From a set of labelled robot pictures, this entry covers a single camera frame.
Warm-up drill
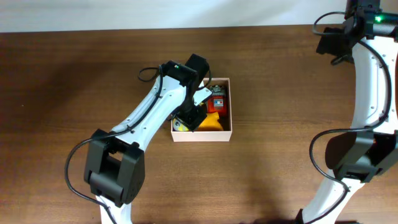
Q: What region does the yellow grey toy ball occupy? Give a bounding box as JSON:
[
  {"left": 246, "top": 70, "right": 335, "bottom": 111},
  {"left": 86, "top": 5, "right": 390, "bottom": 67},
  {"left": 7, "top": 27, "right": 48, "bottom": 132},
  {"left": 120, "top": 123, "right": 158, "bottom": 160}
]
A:
[{"left": 172, "top": 118, "right": 189, "bottom": 132}]

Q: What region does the orange toy fish figure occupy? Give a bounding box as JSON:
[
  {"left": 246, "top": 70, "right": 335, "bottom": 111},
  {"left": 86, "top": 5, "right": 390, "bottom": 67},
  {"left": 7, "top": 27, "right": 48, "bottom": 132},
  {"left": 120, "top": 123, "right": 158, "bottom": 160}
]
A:
[{"left": 197, "top": 112, "right": 224, "bottom": 131}]

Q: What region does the red toy fire truck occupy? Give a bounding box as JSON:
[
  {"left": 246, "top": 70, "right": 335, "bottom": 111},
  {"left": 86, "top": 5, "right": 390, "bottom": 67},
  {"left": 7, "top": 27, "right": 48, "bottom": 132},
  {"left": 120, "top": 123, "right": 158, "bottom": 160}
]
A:
[{"left": 206, "top": 85, "right": 228, "bottom": 117}]

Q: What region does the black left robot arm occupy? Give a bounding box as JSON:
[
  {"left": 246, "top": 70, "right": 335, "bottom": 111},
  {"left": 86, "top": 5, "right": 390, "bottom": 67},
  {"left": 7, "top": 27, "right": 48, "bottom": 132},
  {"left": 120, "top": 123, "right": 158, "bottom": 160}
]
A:
[{"left": 84, "top": 54, "right": 211, "bottom": 223}]

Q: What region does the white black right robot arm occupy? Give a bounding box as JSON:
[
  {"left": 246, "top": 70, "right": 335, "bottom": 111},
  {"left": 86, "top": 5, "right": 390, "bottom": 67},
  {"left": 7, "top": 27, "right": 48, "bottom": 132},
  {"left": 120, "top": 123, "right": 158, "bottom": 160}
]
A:
[{"left": 295, "top": 0, "right": 397, "bottom": 223}]

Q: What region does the white open cardboard box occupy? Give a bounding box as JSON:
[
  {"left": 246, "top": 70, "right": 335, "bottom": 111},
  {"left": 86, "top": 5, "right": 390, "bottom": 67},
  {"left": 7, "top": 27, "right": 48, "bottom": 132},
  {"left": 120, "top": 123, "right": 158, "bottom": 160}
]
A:
[{"left": 170, "top": 78, "right": 233, "bottom": 142}]

